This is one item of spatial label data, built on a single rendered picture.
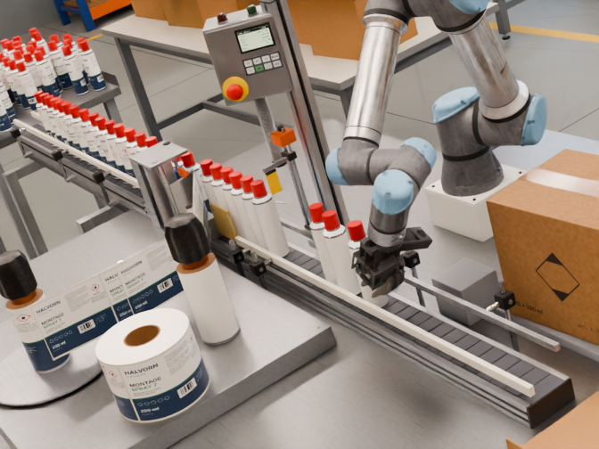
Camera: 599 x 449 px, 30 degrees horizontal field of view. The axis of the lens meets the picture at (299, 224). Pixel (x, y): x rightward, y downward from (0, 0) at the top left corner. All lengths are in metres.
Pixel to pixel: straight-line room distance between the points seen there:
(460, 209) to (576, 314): 0.58
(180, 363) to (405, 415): 0.46
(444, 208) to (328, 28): 1.75
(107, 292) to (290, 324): 0.43
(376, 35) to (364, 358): 0.67
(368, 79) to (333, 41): 2.08
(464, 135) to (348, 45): 1.74
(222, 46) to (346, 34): 1.77
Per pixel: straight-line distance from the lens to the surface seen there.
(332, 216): 2.41
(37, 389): 2.57
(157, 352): 2.24
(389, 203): 2.09
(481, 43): 2.40
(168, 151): 2.89
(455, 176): 2.68
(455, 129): 2.62
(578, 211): 2.12
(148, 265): 2.60
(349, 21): 4.25
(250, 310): 2.57
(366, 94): 2.28
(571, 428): 2.06
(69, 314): 2.57
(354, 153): 2.24
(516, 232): 2.21
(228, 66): 2.57
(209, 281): 2.41
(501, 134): 2.57
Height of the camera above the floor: 2.11
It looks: 25 degrees down
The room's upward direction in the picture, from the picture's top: 17 degrees counter-clockwise
